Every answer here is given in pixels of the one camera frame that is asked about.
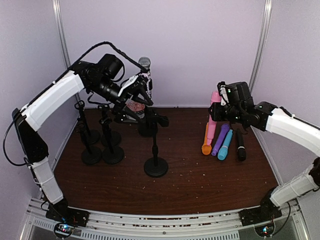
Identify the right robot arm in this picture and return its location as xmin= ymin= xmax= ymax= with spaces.
xmin=209 ymin=81 xmax=320 ymax=221

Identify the front aluminium rail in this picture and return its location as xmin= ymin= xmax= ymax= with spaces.
xmin=24 ymin=197 xmax=308 ymax=240

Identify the purple microphone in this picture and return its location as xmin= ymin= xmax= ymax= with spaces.
xmin=211 ymin=123 xmax=230 ymax=157

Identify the pink microphone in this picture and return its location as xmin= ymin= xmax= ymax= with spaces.
xmin=206 ymin=90 xmax=221 ymax=146

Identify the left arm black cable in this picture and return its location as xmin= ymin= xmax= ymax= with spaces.
xmin=2 ymin=41 xmax=146 ymax=167

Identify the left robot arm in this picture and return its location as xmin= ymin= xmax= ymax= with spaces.
xmin=12 ymin=53 xmax=153 ymax=222

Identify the right aluminium frame post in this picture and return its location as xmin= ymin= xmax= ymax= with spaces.
xmin=241 ymin=0 xmax=273 ymax=112

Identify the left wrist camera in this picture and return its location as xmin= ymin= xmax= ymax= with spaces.
xmin=117 ymin=75 xmax=147 ymax=97

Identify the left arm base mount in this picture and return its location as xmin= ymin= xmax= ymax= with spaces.
xmin=45 ymin=208 xmax=90 ymax=240

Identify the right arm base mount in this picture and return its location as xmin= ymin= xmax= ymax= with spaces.
xmin=238 ymin=206 xmax=283 ymax=238

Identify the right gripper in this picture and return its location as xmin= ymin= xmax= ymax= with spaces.
xmin=209 ymin=101 xmax=244 ymax=124

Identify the black microphone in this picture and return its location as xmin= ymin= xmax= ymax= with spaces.
xmin=236 ymin=128 xmax=247 ymax=162

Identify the left aluminium frame post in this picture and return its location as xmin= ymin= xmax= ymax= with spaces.
xmin=52 ymin=0 xmax=71 ymax=68

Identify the purple microphone's black stand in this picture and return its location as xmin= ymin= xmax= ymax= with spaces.
xmin=74 ymin=100 xmax=101 ymax=145

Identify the rhinestone microphone's black stand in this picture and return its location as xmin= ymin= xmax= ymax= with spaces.
xmin=138 ymin=120 xmax=158 ymax=138

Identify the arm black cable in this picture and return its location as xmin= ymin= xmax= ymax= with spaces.
xmin=2 ymin=41 xmax=146 ymax=167
xmin=269 ymin=199 xmax=293 ymax=236

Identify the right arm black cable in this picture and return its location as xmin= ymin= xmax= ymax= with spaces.
xmin=269 ymin=199 xmax=293 ymax=236

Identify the orange microphone's black stand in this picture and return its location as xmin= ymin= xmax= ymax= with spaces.
xmin=98 ymin=117 xmax=125 ymax=165

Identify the aluminium frame post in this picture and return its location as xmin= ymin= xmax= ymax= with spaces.
xmin=52 ymin=0 xmax=71 ymax=68
xmin=241 ymin=0 xmax=273 ymax=112

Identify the silver rhinestone microphone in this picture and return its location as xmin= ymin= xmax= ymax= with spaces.
xmin=138 ymin=56 xmax=153 ymax=99

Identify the orange microphone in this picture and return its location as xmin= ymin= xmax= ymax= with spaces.
xmin=201 ymin=122 xmax=212 ymax=156

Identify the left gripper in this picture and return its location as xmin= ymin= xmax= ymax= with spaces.
xmin=89 ymin=76 xmax=154 ymax=125

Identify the blue microphone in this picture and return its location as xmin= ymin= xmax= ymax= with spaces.
xmin=217 ymin=129 xmax=233 ymax=161

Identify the blue microphone's black stand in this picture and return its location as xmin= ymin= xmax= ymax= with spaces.
xmin=98 ymin=104 xmax=122 ymax=148

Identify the pink microphone's black stand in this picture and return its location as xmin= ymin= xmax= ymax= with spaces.
xmin=144 ymin=108 xmax=169 ymax=178

